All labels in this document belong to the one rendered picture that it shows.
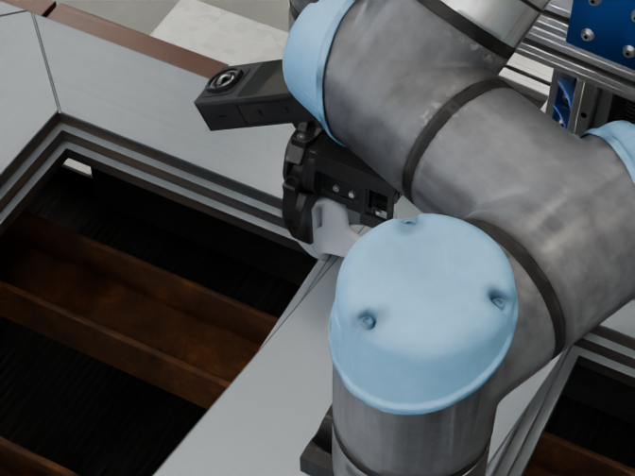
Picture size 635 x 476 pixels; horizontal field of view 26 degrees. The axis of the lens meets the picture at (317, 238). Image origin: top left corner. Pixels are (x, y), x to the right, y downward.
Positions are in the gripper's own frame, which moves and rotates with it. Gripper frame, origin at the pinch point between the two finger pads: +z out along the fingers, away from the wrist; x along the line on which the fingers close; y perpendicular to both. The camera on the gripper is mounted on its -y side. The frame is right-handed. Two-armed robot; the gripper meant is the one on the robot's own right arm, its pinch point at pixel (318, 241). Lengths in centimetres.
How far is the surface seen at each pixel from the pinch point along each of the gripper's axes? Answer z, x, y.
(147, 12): 86, 95, -83
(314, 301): 0.6, -4.7, 2.1
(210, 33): 18.0, 32.4, -29.4
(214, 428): 0.6, -17.2, 1.0
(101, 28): 3.4, 15.0, -29.5
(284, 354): 0.6, -9.7, 2.4
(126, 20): 86, 91, -86
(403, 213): 0.6, 5.8, 4.3
